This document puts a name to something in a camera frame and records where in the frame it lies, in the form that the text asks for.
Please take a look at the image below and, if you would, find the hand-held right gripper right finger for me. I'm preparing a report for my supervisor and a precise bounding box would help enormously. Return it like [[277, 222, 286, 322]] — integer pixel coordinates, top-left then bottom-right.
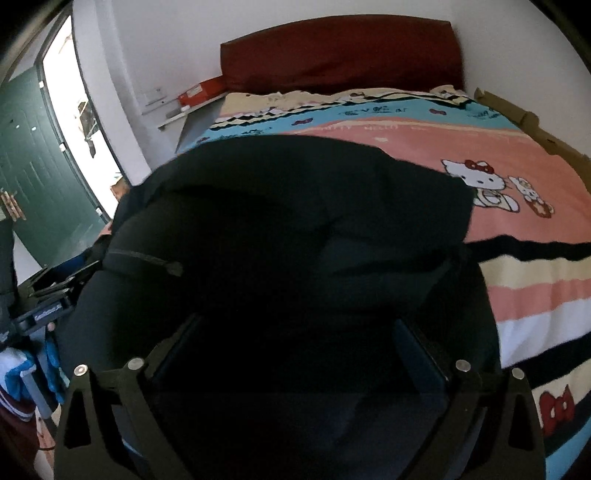
[[392, 318, 547, 480]]

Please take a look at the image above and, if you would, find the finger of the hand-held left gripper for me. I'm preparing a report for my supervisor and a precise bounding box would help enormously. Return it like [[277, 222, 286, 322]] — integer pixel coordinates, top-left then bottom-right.
[[29, 260, 101, 298]]

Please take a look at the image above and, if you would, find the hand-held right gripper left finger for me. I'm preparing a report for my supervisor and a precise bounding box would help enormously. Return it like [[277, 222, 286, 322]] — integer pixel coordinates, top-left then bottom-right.
[[54, 313, 205, 480]]

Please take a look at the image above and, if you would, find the black hooded jacket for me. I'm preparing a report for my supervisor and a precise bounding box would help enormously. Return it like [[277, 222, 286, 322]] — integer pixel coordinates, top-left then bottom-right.
[[53, 134, 504, 480]]

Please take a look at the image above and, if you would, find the blue and white garment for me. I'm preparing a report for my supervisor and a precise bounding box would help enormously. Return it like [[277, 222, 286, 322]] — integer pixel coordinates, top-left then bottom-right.
[[0, 332, 66, 418]]

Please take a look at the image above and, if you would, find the green door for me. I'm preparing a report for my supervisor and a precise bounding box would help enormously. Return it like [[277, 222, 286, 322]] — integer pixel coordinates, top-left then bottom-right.
[[0, 67, 112, 269]]

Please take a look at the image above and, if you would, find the bright doorway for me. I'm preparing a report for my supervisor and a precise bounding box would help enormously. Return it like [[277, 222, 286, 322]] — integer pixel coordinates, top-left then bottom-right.
[[41, 15, 132, 223]]

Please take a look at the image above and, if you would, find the white bedside shelf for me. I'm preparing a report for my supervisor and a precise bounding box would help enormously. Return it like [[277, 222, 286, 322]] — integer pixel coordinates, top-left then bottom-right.
[[157, 91, 230, 154]]

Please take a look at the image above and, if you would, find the striped printed blanket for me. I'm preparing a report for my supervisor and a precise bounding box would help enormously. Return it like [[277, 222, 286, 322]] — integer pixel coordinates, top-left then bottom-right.
[[178, 85, 591, 468]]

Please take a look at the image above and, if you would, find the red box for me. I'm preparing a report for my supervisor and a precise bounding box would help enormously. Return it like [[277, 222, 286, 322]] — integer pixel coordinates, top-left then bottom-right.
[[178, 78, 228, 107]]

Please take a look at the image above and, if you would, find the flattened cardboard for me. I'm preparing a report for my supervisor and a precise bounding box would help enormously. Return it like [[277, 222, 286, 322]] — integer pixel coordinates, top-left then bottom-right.
[[475, 88, 591, 163]]

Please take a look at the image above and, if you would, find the dark red headboard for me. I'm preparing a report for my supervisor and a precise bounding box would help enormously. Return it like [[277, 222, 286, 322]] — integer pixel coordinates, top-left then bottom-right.
[[220, 15, 465, 96]]

